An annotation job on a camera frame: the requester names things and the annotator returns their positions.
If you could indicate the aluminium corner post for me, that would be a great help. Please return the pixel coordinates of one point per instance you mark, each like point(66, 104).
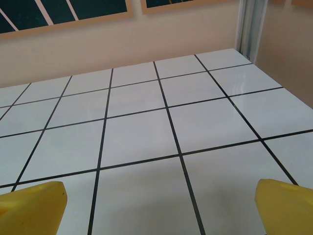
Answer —
point(249, 24)

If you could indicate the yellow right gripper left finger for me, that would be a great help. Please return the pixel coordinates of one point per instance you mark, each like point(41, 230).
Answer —
point(29, 210)

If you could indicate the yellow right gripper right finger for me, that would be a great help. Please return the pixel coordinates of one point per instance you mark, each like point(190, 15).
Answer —
point(286, 210)

